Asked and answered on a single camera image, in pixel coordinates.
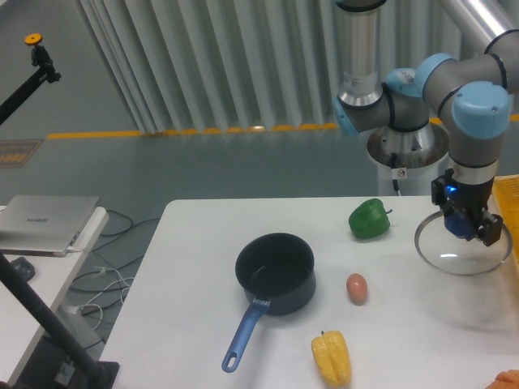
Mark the green bell pepper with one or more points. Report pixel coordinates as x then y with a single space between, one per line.
369 220

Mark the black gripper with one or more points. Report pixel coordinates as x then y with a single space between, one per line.
464 206

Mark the white pleated curtain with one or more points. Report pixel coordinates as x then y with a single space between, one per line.
205 65

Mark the yellow bell pepper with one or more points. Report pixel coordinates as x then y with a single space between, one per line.
332 358

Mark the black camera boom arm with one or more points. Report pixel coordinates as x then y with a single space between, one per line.
45 72

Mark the silver laptop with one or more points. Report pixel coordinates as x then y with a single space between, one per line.
46 225

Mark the brown egg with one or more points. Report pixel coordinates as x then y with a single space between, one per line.
357 289

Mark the orange object at corner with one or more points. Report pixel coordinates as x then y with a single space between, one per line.
505 380

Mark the black clamp on desk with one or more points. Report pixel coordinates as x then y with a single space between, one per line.
24 268

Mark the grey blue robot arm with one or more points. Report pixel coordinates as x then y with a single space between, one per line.
470 97

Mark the dark pot blue handle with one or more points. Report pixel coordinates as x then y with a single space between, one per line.
276 273

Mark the black diagonal stand pole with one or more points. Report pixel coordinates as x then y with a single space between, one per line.
98 374

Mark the glass lid blue knob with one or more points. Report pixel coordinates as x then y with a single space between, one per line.
455 256

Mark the yellow plastic basket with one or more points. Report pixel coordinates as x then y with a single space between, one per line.
506 195

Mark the white side desk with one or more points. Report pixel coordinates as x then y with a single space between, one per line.
20 332

